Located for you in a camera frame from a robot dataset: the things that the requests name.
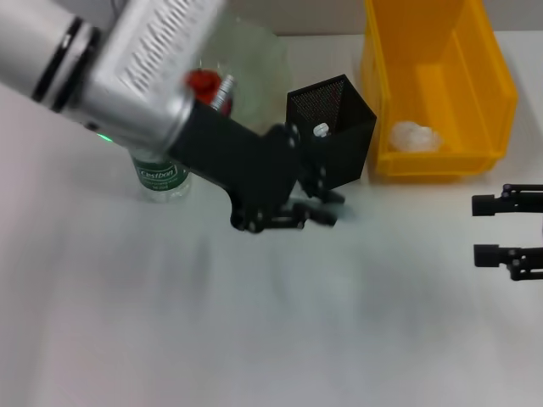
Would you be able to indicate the black mesh pen holder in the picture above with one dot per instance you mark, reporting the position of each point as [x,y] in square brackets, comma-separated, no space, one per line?
[343,144]

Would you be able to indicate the red-orange fruit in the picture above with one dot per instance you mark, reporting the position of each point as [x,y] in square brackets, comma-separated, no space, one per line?
[203,87]

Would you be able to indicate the green pen with white end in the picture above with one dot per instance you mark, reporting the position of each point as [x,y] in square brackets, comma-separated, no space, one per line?
[321,129]

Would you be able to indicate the clear water bottle green label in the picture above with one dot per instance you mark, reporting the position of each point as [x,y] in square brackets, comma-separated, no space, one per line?
[163,178]

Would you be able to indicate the white paper ball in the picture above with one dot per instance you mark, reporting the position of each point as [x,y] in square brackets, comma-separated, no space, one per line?
[415,135]

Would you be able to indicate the yellow plastic bin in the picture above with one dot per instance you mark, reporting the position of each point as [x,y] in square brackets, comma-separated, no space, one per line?
[483,63]

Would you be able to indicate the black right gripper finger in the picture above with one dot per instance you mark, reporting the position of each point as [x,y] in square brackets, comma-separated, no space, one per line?
[509,260]
[505,201]

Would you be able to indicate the translucent green glass fruit bowl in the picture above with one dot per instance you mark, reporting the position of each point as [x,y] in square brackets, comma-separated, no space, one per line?
[259,72]

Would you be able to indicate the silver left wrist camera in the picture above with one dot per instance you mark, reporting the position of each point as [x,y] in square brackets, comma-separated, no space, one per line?
[161,46]

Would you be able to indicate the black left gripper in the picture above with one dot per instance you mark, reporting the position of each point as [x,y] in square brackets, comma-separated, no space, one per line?
[242,165]

